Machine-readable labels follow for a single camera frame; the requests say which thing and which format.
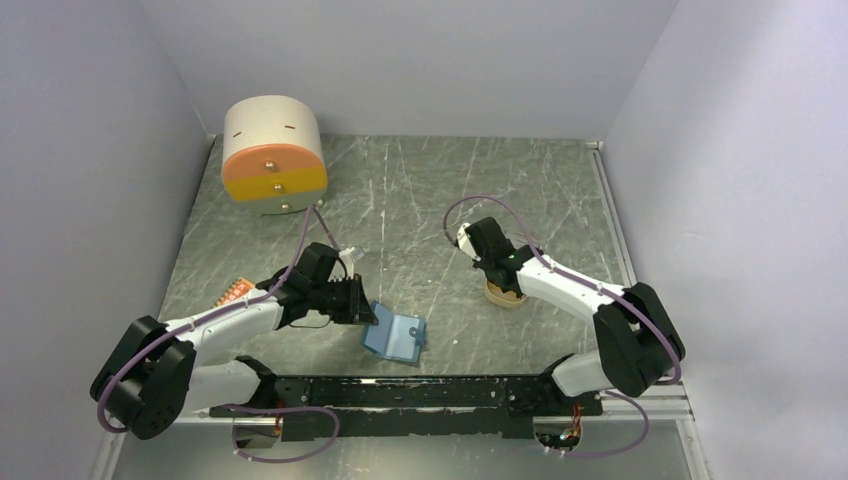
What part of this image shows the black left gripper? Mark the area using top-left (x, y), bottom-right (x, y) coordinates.
top-left (310, 273), bottom-right (379, 325)

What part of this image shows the blue leather card holder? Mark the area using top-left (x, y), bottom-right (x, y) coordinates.
top-left (360, 301), bottom-right (427, 364)

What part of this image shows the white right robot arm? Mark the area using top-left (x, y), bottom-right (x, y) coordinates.
top-left (453, 217), bottom-right (686, 414)

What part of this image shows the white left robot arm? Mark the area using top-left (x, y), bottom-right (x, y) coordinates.
top-left (90, 242), bottom-right (378, 440)

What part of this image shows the beige oval card tray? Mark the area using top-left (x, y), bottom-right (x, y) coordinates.
top-left (484, 281), bottom-right (527, 309)

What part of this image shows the orange patterned card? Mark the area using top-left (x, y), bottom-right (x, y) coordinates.
top-left (214, 277), bottom-right (255, 307)

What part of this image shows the cream drawer box orange front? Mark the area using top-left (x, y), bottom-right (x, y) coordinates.
top-left (221, 95), bottom-right (328, 215)

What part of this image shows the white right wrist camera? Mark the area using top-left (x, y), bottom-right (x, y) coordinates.
top-left (456, 222), bottom-right (478, 260)

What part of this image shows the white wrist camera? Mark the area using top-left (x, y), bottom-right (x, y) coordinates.
top-left (456, 222), bottom-right (478, 260)
top-left (339, 246), bottom-right (365, 276)

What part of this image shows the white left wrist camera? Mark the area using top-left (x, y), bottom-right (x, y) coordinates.
top-left (339, 246), bottom-right (365, 276)

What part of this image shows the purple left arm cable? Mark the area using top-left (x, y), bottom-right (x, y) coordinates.
top-left (96, 205), bottom-right (346, 435)

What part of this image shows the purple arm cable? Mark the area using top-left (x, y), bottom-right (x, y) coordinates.
top-left (442, 194), bottom-right (684, 387)
top-left (96, 205), bottom-right (346, 435)

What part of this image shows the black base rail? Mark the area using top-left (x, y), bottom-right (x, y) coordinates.
top-left (211, 374), bottom-right (603, 442)

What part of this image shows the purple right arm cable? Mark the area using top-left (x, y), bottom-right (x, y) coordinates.
top-left (442, 194), bottom-right (684, 387)

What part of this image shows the aluminium frame rail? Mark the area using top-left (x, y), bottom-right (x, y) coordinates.
top-left (586, 140), bottom-right (711, 479)

